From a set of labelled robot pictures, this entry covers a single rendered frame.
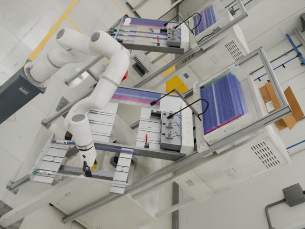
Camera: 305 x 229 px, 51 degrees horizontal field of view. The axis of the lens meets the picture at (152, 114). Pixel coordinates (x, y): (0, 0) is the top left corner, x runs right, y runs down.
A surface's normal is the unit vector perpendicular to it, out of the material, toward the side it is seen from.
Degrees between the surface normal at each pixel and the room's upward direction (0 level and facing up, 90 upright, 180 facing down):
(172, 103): 43
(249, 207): 90
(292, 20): 90
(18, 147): 0
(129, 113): 90
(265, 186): 90
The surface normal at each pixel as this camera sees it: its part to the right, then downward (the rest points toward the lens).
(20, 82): 0.00, 0.68
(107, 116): 0.14, -0.78
